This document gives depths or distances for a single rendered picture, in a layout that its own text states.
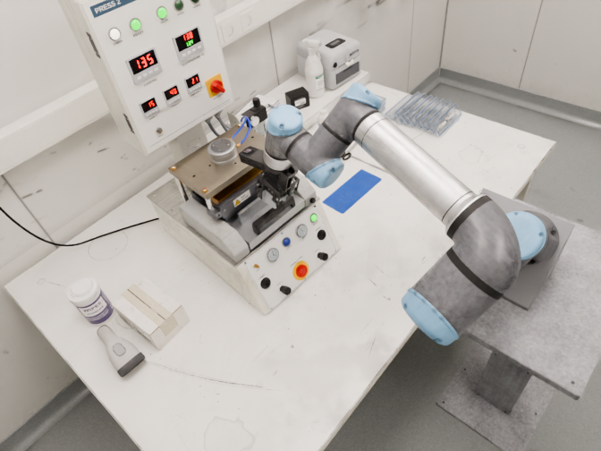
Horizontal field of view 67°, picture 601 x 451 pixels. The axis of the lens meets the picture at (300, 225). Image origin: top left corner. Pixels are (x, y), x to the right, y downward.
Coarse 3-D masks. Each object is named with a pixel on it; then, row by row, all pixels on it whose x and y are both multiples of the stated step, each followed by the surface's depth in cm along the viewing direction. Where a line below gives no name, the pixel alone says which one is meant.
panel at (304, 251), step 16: (304, 224) 139; (320, 224) 142; (272, 240) 132; (304, 240) 139; (320, 240) 143; (256, 256) 130; (288, 256) 137; (304, 256) 140; (256, 272) 130; (272, 272) 134; (288, 272) 137; (272, 288) 135; (272, 304) 135
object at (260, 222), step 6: (288, 198) 131; (276, 204) 129; (282, 204) 129; (288, 204) 131; (294, 204) 133; (270, 210) 128; (276, 210) 128; (282, 210) 130; (264, 216) 127; (270, 216) 127; (258, 222) 125; (264, 222) 126; (258, 228) 126; (258, 234) 127
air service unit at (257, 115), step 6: (252, 102) 149; (258, 102) 148; (252, 108) 150; (258, 108) 150; (264, 108) 150; (246, 114) 148; (252, 114) 148; (258, 114) 149; (264, 114) 151; (240, 120) 145; (252, 120) 147; (258, 120) 149; (264, 120) 154; (246, 126) 149; (252, 126) 150; (258, 126) 154; (264, 126) 154; (258, 132) 156; (264, 132) 156
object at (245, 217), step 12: (252, 204) 130; (264, 204) 134; (300, 204) 135; (240, 216) 129; (252, 216) 133; (276, 216) 132; (288, 216) 133; (240, 228) 130; (252, 228) 129; (264, 228) 129; (276, 228) 132; (252, 240) 127
